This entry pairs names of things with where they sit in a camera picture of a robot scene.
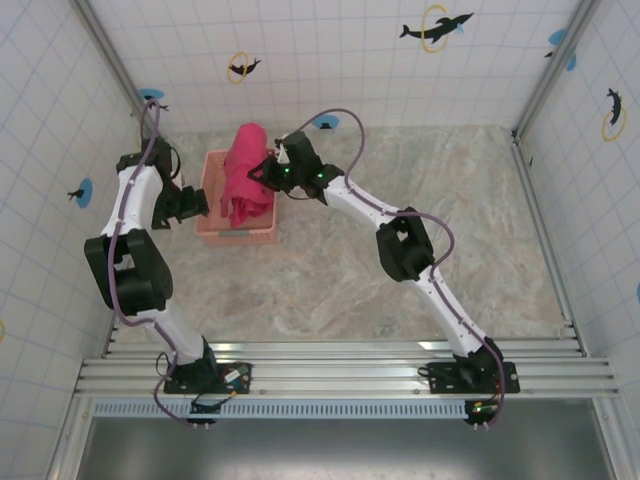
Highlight pink long pants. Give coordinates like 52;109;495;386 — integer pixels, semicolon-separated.
219;123;277;227

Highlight pink plastic basket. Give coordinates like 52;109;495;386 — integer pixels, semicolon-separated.
194;148;279;247

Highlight blue oval dolphin sticker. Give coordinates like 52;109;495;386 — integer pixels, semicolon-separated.
67;178;94;209

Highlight blue oval shark sticker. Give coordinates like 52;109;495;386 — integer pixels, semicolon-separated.
137;88;170;113

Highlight blue patch sticker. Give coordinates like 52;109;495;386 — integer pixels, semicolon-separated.
544;28;578;72

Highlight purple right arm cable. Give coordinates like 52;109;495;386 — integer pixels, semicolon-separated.
298;109;505;430

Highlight small dolphin ring sticker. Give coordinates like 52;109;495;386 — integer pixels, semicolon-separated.
227;51;262;84

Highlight aluminium table side rail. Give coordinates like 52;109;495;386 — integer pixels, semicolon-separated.
102;314;129;359
512;132;587;357

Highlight aluminium corner post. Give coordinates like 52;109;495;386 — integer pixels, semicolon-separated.
73;0;151;146
512;0;604;141

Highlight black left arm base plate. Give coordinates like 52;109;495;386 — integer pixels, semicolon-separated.
164;360;254;396

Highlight aluminium mounting rail frame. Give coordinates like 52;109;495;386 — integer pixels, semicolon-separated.
73;341;621;400

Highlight black left cable connector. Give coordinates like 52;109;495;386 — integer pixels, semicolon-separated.
188;398;222;426

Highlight large dolphin ring sticker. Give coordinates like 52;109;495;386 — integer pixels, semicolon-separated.
398;4;475;54

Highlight white slotted cable duct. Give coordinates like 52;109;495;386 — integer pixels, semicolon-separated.
93;399;469;420

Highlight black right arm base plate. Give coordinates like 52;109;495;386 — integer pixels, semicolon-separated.
428;360;521;396

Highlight upright dolphin ring sticker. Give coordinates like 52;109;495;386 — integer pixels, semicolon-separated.
601;87;628;142

